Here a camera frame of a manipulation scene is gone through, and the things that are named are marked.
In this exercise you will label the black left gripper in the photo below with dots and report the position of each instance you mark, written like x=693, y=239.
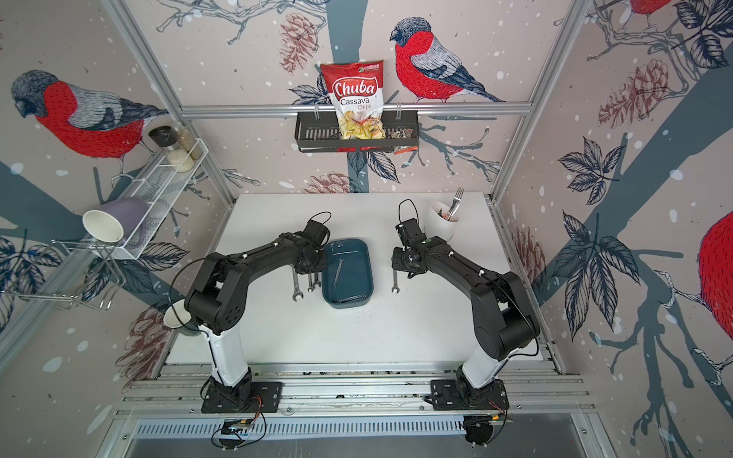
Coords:
x=305, y=271

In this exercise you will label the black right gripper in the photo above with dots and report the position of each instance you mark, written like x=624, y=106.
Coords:
x=395, y=264

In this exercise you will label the medium silver wrench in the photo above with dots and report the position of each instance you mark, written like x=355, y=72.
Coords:
x=395, y=282

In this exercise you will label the thin silver wrench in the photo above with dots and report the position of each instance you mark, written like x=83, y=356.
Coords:
x=338, y=272

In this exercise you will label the large silver wrench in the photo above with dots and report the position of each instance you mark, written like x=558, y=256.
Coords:
x=298, y=293

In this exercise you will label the teal plastic storage box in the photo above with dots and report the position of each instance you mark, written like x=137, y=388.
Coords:
x=356, y=284

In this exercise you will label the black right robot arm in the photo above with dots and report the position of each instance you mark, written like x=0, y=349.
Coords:
x=503, y=316

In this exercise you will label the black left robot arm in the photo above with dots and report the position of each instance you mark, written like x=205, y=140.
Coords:
x=217, y=298

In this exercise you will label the white cutlery cup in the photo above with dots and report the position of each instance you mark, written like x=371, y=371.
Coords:
x=439, y=223

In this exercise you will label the silver fork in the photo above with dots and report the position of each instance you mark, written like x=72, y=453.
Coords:
x=456, y=201

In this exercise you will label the red Chuba chips bag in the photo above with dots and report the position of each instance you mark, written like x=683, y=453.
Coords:
x=356, y=92

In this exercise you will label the small circuit board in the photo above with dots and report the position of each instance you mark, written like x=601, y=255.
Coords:
x=236, y=427

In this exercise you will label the black lid spice jar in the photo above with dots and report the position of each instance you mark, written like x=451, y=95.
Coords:
x=176, y=155

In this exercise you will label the purple mug white inside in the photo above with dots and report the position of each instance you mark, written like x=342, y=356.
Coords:
x=115, y=221

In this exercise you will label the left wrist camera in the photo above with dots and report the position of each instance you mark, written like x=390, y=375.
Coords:
x=316, y=232

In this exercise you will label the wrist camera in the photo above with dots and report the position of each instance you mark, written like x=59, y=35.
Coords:
x=316, y=232
x=410, y=232

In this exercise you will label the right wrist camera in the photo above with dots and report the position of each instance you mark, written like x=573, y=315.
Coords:
x=410, y=232

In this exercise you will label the black wire wall basket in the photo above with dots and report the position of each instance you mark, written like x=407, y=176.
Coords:
x=320, y=133

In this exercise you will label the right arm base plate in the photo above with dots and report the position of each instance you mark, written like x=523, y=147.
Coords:
x=457, y=395

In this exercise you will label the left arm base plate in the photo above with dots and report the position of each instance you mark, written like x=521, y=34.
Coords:
x=248, y=397

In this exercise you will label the white wire wall shelf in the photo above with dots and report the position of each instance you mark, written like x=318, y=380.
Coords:
x=159, y=185

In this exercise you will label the metal wire cup rack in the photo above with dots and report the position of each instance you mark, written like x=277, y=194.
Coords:
x=64, y=274

